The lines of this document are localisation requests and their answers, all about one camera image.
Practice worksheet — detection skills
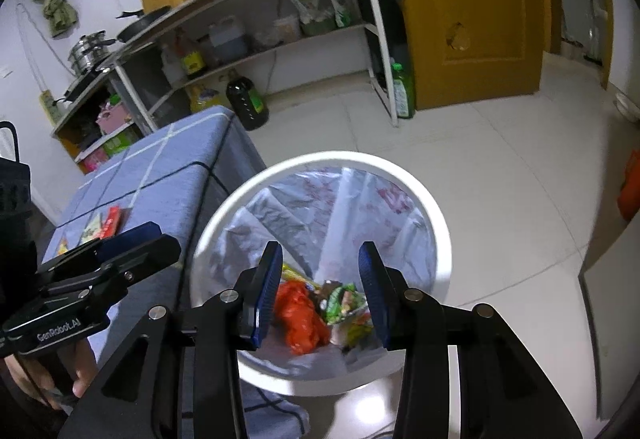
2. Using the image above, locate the yellow packet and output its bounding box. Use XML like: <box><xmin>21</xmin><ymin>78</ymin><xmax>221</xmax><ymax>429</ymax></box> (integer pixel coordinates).
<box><xmin>189</xmin><ymin>86</ymin><xmax>226</xmax><ymax>115</ymax></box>

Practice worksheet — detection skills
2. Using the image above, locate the green box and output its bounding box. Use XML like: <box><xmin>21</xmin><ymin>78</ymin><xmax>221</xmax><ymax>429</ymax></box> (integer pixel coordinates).
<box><xmin>100</xmin><ymin>126</ymin><xmax>141</xmax><ymax>157</ymax></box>

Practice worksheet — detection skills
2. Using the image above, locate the red plastic bag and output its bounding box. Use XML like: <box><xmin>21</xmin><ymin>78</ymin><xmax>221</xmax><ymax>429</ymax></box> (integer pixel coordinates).
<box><xmin>274</xmin><ymin>281</ymin><xmax>331</xmax><ymax>356</ymax></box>

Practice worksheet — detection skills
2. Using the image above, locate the white plastic tub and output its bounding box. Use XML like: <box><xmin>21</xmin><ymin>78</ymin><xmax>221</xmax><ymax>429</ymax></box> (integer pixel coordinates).
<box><xmin>272</xmin><ymin>15</ymin><xmax>302</xmax><ymax>45</ymax></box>

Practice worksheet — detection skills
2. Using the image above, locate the translucent plastic jug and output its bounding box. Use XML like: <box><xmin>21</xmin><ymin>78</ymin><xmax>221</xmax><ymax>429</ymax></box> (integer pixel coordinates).
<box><xmin>160</xmin><ymin>44</ymin><xmax>183</xmax><ymax>87</ymax></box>

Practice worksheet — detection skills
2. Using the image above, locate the person's left hand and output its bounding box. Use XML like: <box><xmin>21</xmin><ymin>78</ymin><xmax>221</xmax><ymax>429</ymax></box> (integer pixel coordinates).
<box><xmin>0</xmin><ymin>336</ymin><xmax>101</xmax><ymax>412</ymax></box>

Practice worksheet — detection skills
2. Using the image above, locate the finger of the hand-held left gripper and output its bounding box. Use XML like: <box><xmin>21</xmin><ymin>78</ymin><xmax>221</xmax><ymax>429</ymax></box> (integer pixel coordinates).
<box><xmin>40</xmin><ymin>221</ymin><xmax>162</xmax><ymax>282</ymax></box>
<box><xmin>47</xmin><ymin>235</ymin><xmax>182</xmax><ymax>302</ymax></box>

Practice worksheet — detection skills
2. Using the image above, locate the orange object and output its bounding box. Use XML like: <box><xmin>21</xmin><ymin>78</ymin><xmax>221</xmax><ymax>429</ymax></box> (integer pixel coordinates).
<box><xmin>617</xmin><ymin>159</ymin><xmax>640</xmax><ymax>222</ymax></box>

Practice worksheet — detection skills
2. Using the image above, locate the blue checked tablecloth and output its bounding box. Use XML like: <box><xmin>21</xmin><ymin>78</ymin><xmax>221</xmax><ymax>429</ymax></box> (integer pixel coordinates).
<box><xmin>37</xmin><ymin>105</ymin><xmax>311</xmax><ymax>439</ymax></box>

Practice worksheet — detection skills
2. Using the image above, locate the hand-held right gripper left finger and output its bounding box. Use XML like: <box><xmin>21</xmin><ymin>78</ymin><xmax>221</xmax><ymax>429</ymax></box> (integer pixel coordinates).
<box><xmin>57</xmin><ymin>240</ymin><xmax>284</xmax><ymax>439</ymax></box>

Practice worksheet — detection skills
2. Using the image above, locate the dark oil jug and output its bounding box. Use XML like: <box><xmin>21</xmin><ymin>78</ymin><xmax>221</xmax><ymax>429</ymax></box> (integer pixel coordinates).
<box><xmin>226</xmin><ymin>72</ymin><xmax>270</xmax><ymax>132</ymax></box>

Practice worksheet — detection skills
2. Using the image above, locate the white bowl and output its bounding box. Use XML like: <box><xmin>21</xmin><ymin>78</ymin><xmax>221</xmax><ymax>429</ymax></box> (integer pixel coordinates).
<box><xmin>614</xmin><ymin>92</ymin><xmax>640</xmax><ymax>122</ymax></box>

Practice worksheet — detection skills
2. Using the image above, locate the steel steamer pot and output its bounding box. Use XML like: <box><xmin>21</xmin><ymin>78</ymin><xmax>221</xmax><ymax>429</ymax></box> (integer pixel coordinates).
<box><xmin>67</xmin><ymin>32</ymin><xmax>117</xmax><ymax>72</ymax></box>

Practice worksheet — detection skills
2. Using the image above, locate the yellow power strip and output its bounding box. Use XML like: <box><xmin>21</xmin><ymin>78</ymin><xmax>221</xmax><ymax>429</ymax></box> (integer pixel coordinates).
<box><xmin>39</xmin><ymin>89</ymin><xmax>58</xmax><ymax>124</ymax></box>

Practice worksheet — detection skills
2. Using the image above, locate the yellow label soy sauce bottle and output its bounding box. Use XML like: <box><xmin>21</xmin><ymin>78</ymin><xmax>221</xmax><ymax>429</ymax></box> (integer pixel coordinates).
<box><xmin>175</xmin><ymin>29</ymin><xmax>208</xmax><ymax>80</ymax></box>

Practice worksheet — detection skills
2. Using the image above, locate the plastic bag with green packets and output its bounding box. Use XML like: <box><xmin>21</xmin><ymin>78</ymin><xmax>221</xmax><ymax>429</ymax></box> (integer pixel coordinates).
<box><xmin>289</xmin><ymin>0</ymin><xmax>353</xmax><ymax>37</ymax></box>

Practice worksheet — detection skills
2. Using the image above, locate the blue liquid jug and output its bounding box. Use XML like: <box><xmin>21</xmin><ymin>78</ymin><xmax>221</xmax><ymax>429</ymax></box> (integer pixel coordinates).
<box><xmin>207</xmin><ymin>16</ymin><xmax>251</xmax><ymax>62</ymax></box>

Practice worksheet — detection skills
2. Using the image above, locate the white metal shelf rack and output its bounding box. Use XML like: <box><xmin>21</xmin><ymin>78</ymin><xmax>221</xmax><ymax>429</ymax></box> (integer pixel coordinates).
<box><xmin>107</xmin><ymin>0</ymin><xmax>401</xmax><ymax>130</ymax></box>

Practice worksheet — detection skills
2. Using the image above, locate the black frying pan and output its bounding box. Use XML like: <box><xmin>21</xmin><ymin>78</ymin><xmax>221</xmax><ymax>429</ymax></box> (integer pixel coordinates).
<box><xmin>116</xmin><ymin>6</ymin><xmax>172</xmax><ymax>42</ymax></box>

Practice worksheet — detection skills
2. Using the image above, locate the red wrapper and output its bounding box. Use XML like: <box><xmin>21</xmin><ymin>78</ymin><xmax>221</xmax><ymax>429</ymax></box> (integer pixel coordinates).
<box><xmin>100</xmin><ymin>205</ymin><xmax>123</xmax><ymax>239</ymax></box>

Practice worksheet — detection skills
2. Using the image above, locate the low wooden cabinet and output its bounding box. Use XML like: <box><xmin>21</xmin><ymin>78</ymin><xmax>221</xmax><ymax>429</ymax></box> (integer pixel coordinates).
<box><xmin>50</xmin><ymin>64</ymin><xmax>151</xmax><ymax>175</ymax></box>

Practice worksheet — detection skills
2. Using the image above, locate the green plastic bottle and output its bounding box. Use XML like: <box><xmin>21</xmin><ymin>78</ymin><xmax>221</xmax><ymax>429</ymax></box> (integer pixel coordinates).
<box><xmin>390</xmin><ymin>62</ymin><xmax>417</xmax><ymax>120</ymax></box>

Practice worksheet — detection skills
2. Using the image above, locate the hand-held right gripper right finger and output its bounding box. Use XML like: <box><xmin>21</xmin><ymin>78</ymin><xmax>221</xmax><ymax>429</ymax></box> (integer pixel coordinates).
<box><xmin>358</xmin><ymin>240</ymin><xmax>583</xmax><ymax>439</ymax></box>

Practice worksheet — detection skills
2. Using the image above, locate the yellow wooden door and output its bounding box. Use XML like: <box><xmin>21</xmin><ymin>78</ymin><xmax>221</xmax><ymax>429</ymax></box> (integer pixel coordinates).
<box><xmin>380</xmin><ymin>0</ymin><xmax>546</xmax><ymax>112</ymax></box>

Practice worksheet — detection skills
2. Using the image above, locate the white round trash bin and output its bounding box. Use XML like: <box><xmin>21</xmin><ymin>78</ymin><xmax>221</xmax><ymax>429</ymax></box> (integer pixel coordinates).
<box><xmin>189</xmin><ymin>150</ymin><xmax>449</xmax><ymax>395</ymax></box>

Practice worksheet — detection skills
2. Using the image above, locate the black induction cooker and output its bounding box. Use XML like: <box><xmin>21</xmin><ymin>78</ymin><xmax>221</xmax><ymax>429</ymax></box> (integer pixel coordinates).
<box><xmin>62</xmin><ymin>69</ymin><xmax>113</xmax><ymax>101</ymax></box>

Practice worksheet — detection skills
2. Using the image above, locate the pink plastic basket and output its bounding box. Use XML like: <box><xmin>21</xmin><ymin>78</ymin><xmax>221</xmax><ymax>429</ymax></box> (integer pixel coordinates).
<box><xmin>96</xmin><ymin>99</ymin><xmax>132</xmax><ymax>135</ymax></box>

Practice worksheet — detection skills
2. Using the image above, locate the pink box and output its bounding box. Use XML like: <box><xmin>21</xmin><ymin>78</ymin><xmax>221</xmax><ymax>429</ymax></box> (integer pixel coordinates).
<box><xmin>80</xmin><ymin>152</ymin><xmax>108</xmax><ymax>175</ymax></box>

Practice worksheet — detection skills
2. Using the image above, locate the green snack packet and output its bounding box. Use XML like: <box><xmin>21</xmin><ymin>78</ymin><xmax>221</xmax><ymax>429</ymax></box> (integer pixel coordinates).
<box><xmin>325</xmin><ymin>284</ymin><xmax>368</xmax><ymax>325</ymax></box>

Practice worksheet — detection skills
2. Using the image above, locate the translucent plastic bin liner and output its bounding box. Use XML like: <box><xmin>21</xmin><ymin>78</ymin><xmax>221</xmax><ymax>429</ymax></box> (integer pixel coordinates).
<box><xmin>210</xmin><ymin>166</ymin><xmax>436</xmax><ymax>370</ymax></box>

